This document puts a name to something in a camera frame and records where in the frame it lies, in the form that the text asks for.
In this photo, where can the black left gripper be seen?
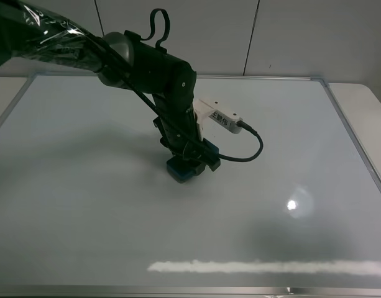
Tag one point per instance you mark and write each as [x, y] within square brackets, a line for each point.
[180, 135]

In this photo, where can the blue whiteboard eraser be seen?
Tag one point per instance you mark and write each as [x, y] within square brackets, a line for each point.
[182, 172]

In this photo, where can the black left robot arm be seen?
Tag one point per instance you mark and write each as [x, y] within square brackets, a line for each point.
[165, 83]

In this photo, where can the white framed whiteboard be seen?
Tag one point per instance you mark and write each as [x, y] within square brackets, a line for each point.
[87, 208]

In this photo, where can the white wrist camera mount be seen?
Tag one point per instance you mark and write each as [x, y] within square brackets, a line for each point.
[214, 110]

